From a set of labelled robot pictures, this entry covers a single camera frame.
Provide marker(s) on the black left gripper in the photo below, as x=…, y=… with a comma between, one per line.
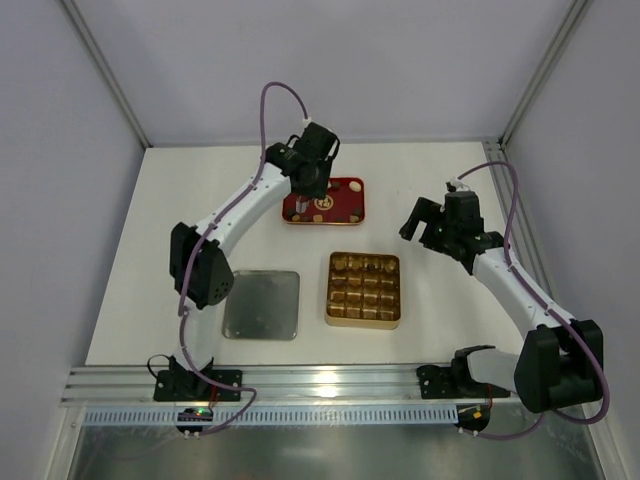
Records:
x=310, y=186

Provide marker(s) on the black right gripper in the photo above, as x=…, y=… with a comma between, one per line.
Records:
x=432, y=231

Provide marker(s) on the gold chocolate box tray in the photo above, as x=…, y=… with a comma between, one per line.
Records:
x=362, y=292

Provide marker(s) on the square metal plate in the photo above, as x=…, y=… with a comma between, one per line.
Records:
x=262, y=305

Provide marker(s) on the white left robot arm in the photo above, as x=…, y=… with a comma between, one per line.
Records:
x=198, y=259

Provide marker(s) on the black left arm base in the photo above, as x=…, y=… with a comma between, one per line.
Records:
x=173, y=383

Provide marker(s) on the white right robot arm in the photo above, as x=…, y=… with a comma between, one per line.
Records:
x=561, y=361

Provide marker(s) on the red tray lid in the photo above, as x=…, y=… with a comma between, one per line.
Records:
x=336, y=207

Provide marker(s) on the slotted cable duct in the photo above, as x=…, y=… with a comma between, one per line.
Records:
x=274, y=415

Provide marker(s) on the aluminium front rail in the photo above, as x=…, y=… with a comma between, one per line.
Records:
x=283, y=383

